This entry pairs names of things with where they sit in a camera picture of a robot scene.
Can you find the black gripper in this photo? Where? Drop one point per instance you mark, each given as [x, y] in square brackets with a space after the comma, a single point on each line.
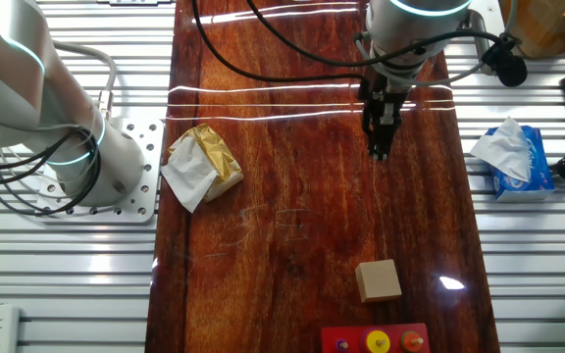
[385, 93]

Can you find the yellow Hanoi disc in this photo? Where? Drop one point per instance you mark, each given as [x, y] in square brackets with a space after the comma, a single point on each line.
[372, 338]

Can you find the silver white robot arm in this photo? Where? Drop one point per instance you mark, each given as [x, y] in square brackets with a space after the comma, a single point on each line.
[8, 73]

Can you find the large purple Hanoi disc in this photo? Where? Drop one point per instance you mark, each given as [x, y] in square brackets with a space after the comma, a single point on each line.
[362, 338]

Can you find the red Hanoi base board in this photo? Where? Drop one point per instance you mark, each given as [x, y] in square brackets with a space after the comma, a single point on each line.
[329, 333]

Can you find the green Hanoi disc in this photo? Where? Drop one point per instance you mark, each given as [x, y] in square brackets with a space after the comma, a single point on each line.
[401, 343]

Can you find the small purple Hanoi disc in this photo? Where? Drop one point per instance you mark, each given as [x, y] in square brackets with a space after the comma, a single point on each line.
[338, 344]

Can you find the white tissue sheet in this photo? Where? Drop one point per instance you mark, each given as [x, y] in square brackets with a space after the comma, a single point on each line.
[503, 147]

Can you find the plain wooden cube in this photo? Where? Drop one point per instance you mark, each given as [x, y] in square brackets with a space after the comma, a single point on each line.
[378, 282]

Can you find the blue tissue pack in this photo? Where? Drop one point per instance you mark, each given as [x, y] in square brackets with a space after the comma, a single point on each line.
[540, 162]

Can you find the gold foil paper package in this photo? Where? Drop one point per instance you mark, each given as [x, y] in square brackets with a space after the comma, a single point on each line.
[214, 152]

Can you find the brown cardboard box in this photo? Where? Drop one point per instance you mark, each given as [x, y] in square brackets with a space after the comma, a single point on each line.
[547, 24]

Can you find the orange disc on green disc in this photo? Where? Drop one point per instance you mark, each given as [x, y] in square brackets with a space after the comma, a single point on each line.
[406, 344]

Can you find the silver robot mounting plate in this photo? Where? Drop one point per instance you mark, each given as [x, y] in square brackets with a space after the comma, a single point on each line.
[150, 147]

